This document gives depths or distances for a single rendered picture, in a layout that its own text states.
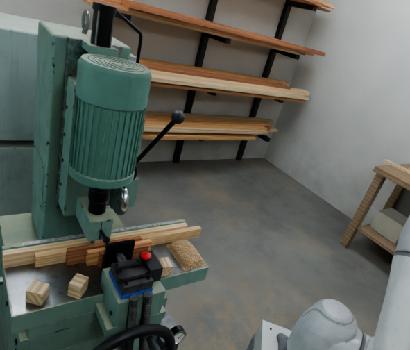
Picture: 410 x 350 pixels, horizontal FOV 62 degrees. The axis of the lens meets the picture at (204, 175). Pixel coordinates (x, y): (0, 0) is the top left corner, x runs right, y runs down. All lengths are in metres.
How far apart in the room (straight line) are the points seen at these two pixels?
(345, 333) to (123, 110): 0.89
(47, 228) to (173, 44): 2.65
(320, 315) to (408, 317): 0.50
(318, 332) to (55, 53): 1.10
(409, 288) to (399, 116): 3.35
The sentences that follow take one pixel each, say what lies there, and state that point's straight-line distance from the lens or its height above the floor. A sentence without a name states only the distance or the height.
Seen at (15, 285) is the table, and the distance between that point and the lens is 1.08.
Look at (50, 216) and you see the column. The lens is 1.26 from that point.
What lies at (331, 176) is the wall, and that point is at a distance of 4.35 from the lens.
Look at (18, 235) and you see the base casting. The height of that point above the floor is 0.80.
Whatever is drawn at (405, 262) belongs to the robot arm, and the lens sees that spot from 0.72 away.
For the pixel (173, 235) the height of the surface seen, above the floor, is 0.93.
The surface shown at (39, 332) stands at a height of 0.82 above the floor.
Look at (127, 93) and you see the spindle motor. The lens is 0.82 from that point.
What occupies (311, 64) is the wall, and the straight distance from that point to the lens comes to 4.63.
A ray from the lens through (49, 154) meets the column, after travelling 1.14.
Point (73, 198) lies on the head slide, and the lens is 1.12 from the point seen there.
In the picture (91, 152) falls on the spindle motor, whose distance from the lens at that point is 0.89.
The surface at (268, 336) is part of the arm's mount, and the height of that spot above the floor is 0.70.
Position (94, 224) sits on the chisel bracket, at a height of 1.06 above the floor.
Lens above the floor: 1.67
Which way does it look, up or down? 25 degrees down
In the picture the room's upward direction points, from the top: 16 degrees clockwise
